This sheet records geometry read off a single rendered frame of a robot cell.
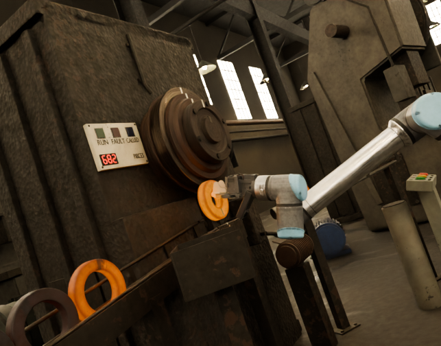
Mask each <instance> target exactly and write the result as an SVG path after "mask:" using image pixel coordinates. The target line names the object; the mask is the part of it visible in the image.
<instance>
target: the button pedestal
mask: <svg viewBox="0 0 441 346"><path fill-rule="evenodd" d="M418 175H419V174H417V176H418ZM412 176H413V174H412V175H411V176H410V177H409V178H408V179H407V180H406V190H407V191H416V192H418V195H419V197H420V200H421V202H422V205H423V207H424V210H425V213H426V215H427V218H428V220H429V223H430V225H431V228H432V231H433V234H434V236H435V238H436V241H437V243H438V246H439V249H440V252H441V200H440V197H439V195H438V192H437V189H436V175H435V174H428V175H427V177H425V179H423V180H419V179H416V177H417V176H415V178H413V180H409V179H410V178H411V177H412Z"/></svg>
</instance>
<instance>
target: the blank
mask: <svg viewBox="0 0 441 346"><path fill-rule="evenodd" d="M214 182H216V181H214V180H208V181H205V182H203V183H202V184H201V185H200V186H199V188H198V202H199V204H200V207H201V210H202V211H203V213H204V214H205V216H206V217H207V218H209V219H211V220H214V221H216V220H221V219H223V218H225V217H226V216H227V214H228V199H227V198H214V199H215V203H216V206H215V205H214V203H213V201H212V198H211V193H212V192H213V184H214Z"/></svg>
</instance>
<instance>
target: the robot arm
mask: <svg viewBox="0 0 441 346"><path fill-rule="evenodd" d="M425 135H430V136H431V137H433V138H434V139H436V140H438V141H441V93H439V92H433V93H428V94H425V95H422V96H421V97H419V98H418V99H417V100H416V101H415V102H413V103H412V104H410V105H409V106H408V107H407V108H405V109H404V110H402V111H401V112H400V113H399V114H398V115H396V116H395V117H393V118H392V119H391V120H390V121H389V124H388V128H386V129H385V130H384V131H383V132H382V133H380V134H379V135H378V136H376V137H375V138H374V139H373V140H372V141H370V142H369V143H367V144H366V145H365V146H364V147H363V148H362V149H360V150H359V151H358V152H356V153H355V154H354V155H353V156H352V157H350V158H349V159H347V160H346V161H345V162H343V164H341V165H340V166H339V167H338V168H336V169H335V170H333V171H332V172H331V173H330V174H329V175H327V176H326V177H325V178H323V179H322V180H321V181H320V182H319V183H317V184H316V185H315V186H313V187H312V188H311V189H310V190H309V191H307V183H306V180H305V179H304V177H303V176H302V175H300V174H284V175H265V176H259V174H234V175H230V176H228V177H225V183H224V182H223V181H219V182H214V184H213V192H212V193H211V196H212V197H214V198H229V199H236V198H243V200H242V202H241V205H240V207H239V210H238V212H237V215H236V217H237V218H238V219H240V220H241V219H243V218H245V217H246V216H247V215H248V212H249V210H250V207H251V205H252V202H253V200H254V198H257V199H258V200H260V201H276V219H277V231H276V232H277V234H278V237H279V238H280V239H299V238H303V237H304V232H305V230H304V224H305V223H307V222H308V221H309V220H310V219H312V218H313V217H314V216H315V215H316V214H317V213H318V212H319V211H321V210H322V209H324V208H325V207H326V206H327V205H329V204H330V203H331V202H333V201H334V200H335V199H336V198H337V197H339V196H340V195H342V194H343V193H344V192H345V191H346V190H348V189H349V188H351V187H352V186H353V185H354V184H355V183H357V182H358V181H360V180H361V179H362V178H363V177H364V176H366V175H367V174H369V173H370V172H371V171H373V169H375V168H376V167H377V166H379V165H380V164H382V163H383V162H384V161H385V160H386V159H388V158H389V157H390V156H392V155H393V154H394V153H395V152H397V151H398V150H400V149H401V148H402V147H403V146H412V145H413V144H414V143H416V142H417V141H418V140H419V139H421V138H423V137H424V136H425Z"/></svg>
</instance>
